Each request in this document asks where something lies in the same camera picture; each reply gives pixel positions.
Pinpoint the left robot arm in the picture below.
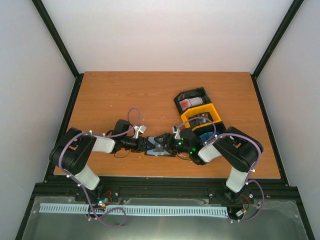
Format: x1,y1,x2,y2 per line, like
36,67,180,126
49,119,155,202

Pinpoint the yellow bin with black cards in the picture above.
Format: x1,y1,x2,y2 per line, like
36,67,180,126
179,103,222,130

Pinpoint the light blue cable duct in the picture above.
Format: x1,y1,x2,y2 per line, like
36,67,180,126
38,203,228,218

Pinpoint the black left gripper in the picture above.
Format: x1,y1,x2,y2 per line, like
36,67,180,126
121,136,155,153

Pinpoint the black bin with blue cards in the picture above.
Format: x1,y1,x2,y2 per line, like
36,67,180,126
192,121,226,145

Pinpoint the black card stack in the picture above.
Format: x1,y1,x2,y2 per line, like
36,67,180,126
189,112,213,128

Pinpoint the black leather card holder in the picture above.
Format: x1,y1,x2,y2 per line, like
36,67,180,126
144,142,176,157

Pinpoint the black aluminium frame rail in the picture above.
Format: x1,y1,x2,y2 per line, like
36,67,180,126
31,0,81,76

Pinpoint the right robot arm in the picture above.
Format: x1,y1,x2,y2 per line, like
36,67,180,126
153,126,264,193

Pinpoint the blue card stack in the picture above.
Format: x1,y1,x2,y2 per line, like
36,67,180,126
198,131,214,144

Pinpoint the black bin with red cards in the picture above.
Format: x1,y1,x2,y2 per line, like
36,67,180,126
173,87,212,116

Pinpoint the red white card stack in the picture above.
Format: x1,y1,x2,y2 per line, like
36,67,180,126
179,97,204,110

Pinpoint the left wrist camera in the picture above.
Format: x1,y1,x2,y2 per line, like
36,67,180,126
133,125,147,139

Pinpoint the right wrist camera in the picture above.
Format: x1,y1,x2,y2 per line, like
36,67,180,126
172,125,181,140

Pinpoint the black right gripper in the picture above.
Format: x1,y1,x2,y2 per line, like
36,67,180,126
153,133,191,155

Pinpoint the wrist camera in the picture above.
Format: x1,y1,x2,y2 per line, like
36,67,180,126
172,125,181,140
133,125,147,139

